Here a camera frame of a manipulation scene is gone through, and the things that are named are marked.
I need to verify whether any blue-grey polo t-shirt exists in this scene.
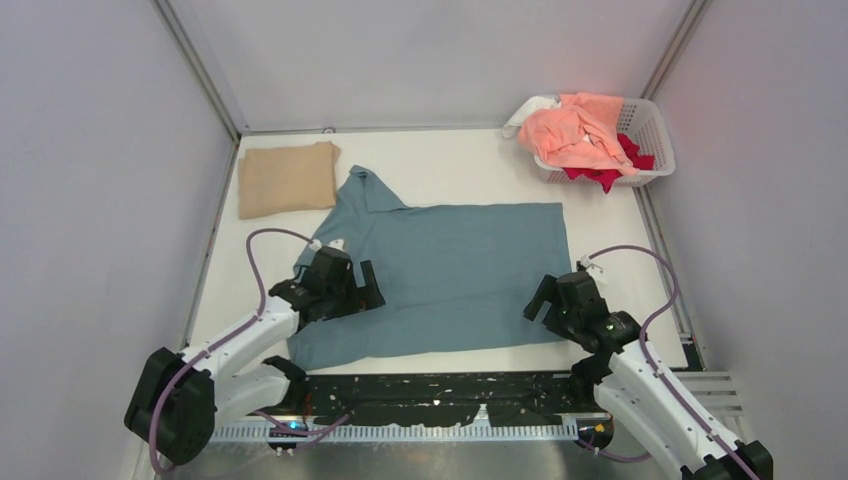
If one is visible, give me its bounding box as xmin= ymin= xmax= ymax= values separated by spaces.
xmin=288 ymin=166 xmax=571 ymax=370

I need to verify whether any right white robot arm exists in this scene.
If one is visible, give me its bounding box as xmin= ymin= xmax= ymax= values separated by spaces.
xmin=523 ymin=271 xmax=774 ymax=479

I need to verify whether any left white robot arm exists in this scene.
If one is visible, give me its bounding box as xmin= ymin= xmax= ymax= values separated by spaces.
xmin=123 ymin=246 xmax=385 ymax=466

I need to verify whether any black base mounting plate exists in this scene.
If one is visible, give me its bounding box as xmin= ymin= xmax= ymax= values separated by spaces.
xmin=272 ymin=371 xmax=602 ymax=427

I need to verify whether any folded tan t-shirt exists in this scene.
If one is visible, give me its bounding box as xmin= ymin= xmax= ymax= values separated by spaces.
xmin=237 ymin=141 xmax=341 ymax=220

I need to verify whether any red t-shirt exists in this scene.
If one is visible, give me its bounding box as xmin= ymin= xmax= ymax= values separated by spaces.
xmin=563 ymin=133 xmax=655 ymax=194

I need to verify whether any salmon pink t-shirt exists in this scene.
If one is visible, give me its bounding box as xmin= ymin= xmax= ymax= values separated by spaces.
xmin=517 ymin=92 xmax=639 ymax=176

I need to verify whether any white t-shirt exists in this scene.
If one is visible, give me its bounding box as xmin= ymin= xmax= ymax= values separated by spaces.
xmin=501 ymin=95 xmax=561 ymax=139

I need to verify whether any white plastic laundry basket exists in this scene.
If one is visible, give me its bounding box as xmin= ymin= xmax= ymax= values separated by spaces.
xmin=533 ymin=97 xmax=675 ymax=188

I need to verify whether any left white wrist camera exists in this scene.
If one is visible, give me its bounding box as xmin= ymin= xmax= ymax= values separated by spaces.
xmin=307 ymin=239 xmax=345 ymax=252

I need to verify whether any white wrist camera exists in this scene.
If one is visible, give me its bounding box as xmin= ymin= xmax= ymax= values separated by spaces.
xmin=307 ymin=239 xmax=345 ymax=252
xmin=576 ymin=255 xmax=608 ymax=285

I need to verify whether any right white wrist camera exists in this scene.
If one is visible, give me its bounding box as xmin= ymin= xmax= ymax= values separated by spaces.
xmin=576 ymin=255 xmax=608 ymax=285

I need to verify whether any aluminium front rail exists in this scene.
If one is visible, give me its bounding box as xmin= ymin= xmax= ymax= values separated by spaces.
xmin=206 ymin=407 xmax=624 ymax=447

